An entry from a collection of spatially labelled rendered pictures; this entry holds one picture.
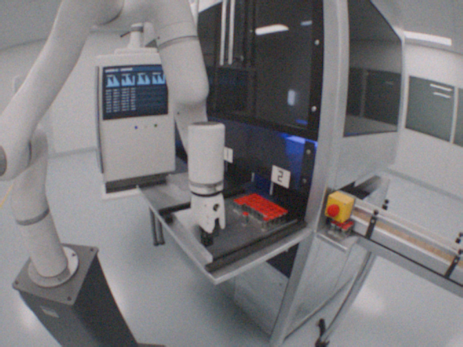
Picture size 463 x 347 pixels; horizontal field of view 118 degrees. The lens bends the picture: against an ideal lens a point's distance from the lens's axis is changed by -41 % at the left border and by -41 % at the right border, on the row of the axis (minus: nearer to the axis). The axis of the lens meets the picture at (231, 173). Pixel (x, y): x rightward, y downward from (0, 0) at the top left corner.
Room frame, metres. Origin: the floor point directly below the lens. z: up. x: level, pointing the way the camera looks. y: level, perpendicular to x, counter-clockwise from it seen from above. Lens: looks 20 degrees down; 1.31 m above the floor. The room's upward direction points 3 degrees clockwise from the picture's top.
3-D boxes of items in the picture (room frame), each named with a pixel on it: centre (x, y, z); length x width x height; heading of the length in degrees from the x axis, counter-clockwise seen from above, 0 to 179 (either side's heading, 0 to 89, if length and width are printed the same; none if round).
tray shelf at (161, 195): (0.84, 0.05, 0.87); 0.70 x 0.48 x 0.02; 37
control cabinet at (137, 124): (1.34, 0.61, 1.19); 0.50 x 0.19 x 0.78; 122
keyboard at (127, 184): (1.16, 0.52, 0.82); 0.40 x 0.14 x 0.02; 122
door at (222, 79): (1.23, 0.13, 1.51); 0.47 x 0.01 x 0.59; 37
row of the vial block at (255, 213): (0.73, -0.09, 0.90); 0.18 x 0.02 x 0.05; 37
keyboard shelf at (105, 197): (1.18, 0.54, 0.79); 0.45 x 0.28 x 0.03; 122
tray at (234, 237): (0.68, -0.02, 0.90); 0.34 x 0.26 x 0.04; 127
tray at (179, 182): (1.02, 0.10, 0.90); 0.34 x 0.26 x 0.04; 127
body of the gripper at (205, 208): (0.53, 0.06, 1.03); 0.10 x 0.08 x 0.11; 37
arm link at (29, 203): (0.39, 0.53, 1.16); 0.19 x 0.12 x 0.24; 20
